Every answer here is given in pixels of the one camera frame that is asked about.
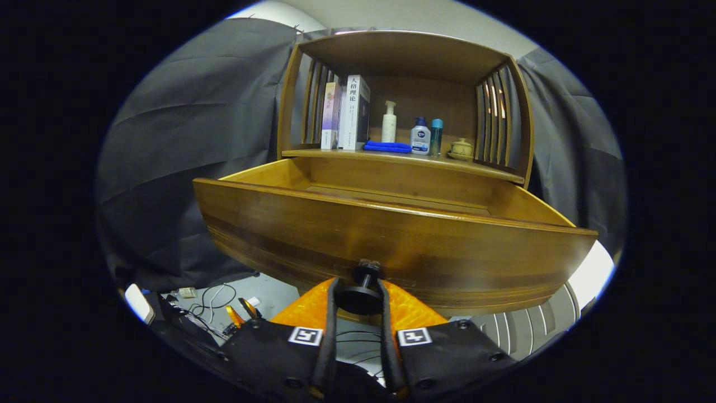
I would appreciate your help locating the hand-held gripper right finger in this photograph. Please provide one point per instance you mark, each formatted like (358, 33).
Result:
(391, 358)

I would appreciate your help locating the wooden drawer with black knob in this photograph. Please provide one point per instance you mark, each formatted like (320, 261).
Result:
(335, 235)

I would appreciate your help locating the slim teal bottle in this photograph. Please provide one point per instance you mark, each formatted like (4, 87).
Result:
(436, 140)

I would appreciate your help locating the white bottle with blue pump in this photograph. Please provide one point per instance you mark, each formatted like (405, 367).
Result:
(420, 140)

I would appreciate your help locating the white power adapter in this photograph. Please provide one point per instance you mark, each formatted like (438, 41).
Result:
(187, 292)

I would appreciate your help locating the orange black tool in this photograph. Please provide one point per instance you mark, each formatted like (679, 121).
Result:
(246, 309)

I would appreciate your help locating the blue folded cloth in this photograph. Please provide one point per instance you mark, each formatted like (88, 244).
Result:
(387, 147)

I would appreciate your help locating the brown wooden cabinet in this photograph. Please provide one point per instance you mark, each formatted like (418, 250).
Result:
(403, 56)

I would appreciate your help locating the white rounded device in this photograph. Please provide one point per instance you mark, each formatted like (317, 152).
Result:
(140, 303)

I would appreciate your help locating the black backdrop cloth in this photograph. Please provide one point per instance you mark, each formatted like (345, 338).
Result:
(184, 140)

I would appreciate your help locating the beige lidded teacup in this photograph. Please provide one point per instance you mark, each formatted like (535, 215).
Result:
(461, 150)

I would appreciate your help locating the wooden cabinet countertop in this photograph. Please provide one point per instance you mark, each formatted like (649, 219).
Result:
(391, 157)

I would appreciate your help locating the thick white book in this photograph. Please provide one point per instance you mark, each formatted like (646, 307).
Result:
(351, 112)

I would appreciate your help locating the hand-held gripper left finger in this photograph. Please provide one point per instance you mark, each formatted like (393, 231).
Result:
(327, 358)

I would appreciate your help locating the pink purple book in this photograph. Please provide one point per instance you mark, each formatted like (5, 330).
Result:
(330, 115)

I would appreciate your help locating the white appliance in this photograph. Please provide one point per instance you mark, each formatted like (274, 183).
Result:
(526, 330)

